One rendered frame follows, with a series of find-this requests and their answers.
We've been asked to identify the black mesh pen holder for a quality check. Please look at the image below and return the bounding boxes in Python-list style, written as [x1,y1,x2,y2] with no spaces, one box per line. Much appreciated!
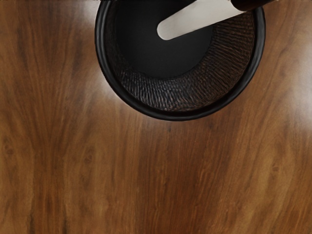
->
[95,0,266,122]

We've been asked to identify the white pen with dark cap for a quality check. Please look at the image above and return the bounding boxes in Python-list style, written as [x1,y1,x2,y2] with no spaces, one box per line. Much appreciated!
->
[156,0,278,40]

